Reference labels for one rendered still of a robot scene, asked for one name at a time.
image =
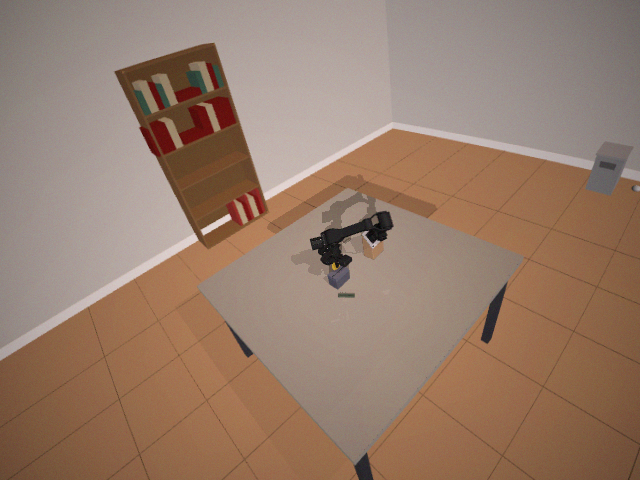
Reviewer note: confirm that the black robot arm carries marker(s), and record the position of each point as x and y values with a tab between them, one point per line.
331	237

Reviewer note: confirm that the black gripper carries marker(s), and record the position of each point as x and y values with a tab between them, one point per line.
342	260

